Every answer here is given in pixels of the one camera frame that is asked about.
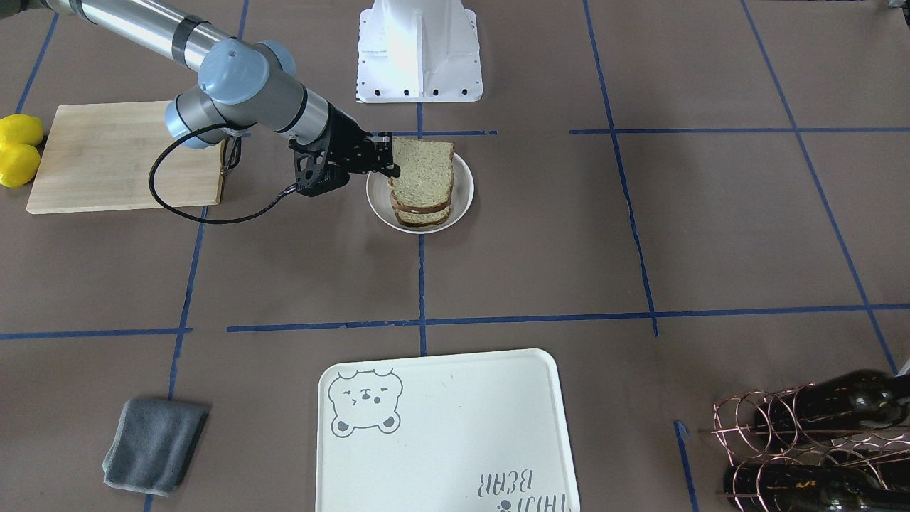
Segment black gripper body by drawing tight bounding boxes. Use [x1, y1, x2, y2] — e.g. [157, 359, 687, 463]
[327, 107, 395, 175]

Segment bread slice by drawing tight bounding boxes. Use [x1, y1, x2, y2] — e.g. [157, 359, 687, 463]
[393, 206, 451, 229]
[389, 137, 454, 214]

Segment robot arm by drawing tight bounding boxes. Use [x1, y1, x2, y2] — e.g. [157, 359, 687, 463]
[22, 1, 400, 177]

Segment cream bear tray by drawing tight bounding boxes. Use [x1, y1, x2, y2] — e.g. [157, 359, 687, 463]
[315, 348, 582, 511]

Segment white plate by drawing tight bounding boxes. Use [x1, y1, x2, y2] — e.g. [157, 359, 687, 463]
[366, 152, 475, 235]

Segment bread slice under egg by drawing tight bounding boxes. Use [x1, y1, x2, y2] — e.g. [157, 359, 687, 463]
[393, 206, 451, 229]

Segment wooden cutting board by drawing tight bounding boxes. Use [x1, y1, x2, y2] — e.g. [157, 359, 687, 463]
[26, 101, 223, 215]

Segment grey folded cloth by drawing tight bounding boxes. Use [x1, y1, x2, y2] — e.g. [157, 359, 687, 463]
[102, 398, 209, 496]

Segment green wine bottle front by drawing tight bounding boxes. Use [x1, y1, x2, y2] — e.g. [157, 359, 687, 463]
[724, 462, 909, 511]

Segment green wine bottle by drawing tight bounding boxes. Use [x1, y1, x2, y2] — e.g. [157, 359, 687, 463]
[724, 462, 909, 511]
[749, 369, 909, 452]

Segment green wine bottle middle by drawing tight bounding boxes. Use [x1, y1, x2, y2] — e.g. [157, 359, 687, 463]
[749, 369, 909, 452]

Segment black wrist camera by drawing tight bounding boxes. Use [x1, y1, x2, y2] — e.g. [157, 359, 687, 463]
[287, 137, 350, 198]

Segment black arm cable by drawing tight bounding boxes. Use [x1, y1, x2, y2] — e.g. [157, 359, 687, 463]
[148, 123, 299, 225]

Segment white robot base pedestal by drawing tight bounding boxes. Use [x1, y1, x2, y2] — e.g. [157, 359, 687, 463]
[355, 1, 484, 104]

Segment copper wire bottle rack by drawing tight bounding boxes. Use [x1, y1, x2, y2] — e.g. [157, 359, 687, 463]
[712, 370, 908, 511]

